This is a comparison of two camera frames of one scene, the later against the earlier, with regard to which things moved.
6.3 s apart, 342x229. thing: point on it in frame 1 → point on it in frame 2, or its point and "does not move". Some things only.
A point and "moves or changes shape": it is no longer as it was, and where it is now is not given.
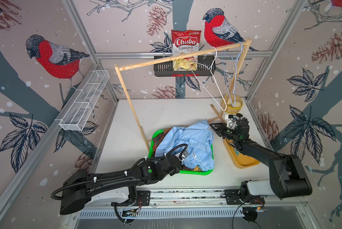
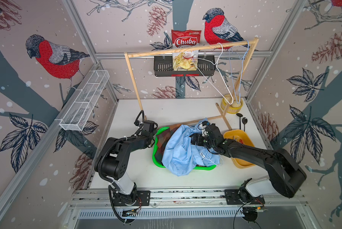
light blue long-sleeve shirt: [197, 137] moves or changes shape
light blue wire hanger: [236, 59] → [238, 99]
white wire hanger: [215, 78] → [220, 73]
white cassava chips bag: [187, 64] does not move
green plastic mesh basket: [184, 172] → [201, 168]
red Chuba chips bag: [184, 41] does not move
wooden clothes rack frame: [118, 67] → [253, 41]
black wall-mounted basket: [206, 67] does not move
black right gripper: [220, 130] → [196, 137]
